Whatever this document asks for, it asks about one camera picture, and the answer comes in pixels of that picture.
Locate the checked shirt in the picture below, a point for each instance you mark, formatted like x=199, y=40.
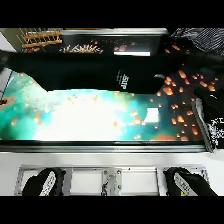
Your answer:
x=203, y=39

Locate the silver frame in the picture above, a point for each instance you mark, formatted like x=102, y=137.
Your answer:
x=111, y=180

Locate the black garment with white print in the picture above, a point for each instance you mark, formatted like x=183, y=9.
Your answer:
x=213, y=113

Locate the black T-shirt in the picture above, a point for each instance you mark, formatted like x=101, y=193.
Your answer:
x=83, y=71

